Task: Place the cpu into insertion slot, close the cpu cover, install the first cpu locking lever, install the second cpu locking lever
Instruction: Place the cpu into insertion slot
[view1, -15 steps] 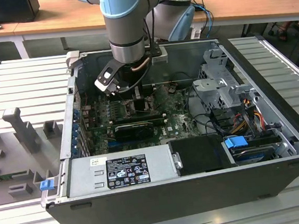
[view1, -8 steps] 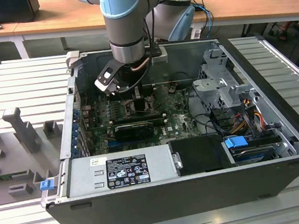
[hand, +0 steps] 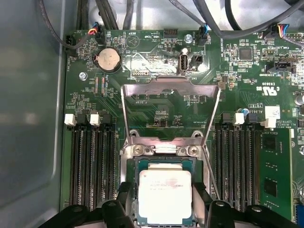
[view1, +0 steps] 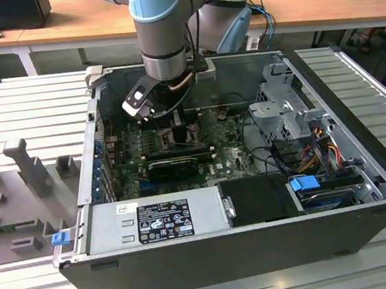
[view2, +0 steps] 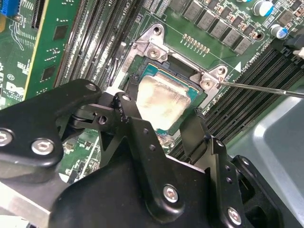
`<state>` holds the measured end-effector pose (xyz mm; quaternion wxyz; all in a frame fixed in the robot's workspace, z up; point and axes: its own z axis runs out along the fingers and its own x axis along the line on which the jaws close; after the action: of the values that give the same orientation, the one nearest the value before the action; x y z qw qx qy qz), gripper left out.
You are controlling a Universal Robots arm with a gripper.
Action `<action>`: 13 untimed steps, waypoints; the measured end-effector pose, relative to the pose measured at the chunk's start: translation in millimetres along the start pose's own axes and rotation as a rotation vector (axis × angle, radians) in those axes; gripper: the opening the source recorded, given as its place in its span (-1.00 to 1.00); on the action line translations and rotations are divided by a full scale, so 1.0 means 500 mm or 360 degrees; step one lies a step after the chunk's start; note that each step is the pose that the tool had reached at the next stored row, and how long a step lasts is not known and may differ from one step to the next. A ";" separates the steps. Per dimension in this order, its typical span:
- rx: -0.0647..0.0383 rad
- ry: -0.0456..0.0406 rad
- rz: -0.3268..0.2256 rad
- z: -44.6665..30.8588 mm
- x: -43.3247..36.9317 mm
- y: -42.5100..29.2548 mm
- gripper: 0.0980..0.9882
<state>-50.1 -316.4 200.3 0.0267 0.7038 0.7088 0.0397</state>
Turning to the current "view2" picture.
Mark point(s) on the CPU with metal lid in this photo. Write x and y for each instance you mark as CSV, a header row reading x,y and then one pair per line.
x,y
164,102

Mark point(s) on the thin metal locking lever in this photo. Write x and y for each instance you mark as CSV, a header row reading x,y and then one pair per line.
x,y
122,51
261,89

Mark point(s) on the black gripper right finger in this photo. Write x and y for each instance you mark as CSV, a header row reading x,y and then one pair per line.
x,y
223,185

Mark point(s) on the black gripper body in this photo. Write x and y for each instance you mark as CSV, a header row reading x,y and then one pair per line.
x,y
107,202

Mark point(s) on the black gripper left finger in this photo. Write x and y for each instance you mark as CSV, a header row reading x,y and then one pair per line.
x,y
28,118

